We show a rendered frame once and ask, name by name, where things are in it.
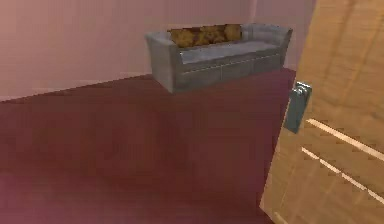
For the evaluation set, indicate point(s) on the orange patterned cushion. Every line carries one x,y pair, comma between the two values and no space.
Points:
203,35

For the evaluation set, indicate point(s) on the grey sofa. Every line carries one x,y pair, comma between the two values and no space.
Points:
213,56

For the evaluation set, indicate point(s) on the light wooden room door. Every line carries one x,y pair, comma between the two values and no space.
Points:
343,133

